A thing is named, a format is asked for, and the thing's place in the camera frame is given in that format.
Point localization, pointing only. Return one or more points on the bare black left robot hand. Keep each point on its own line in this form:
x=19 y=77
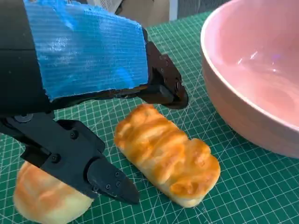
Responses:
x=81 y=58

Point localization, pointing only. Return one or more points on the green cutting mat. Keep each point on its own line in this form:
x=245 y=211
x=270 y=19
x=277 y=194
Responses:
x=233 y=186

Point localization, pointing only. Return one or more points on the long toy bread loaf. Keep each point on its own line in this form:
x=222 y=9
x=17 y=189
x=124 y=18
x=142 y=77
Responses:
x=163 y=151

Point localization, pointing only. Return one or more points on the pink bowl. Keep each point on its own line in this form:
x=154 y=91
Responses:
x=245 y=70

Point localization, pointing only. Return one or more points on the round toy bread bun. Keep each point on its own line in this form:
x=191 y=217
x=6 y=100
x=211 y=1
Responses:
x=46 y=203

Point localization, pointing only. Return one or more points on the white unit with mesh grille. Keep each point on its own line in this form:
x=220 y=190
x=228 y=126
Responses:
x=191 y=8

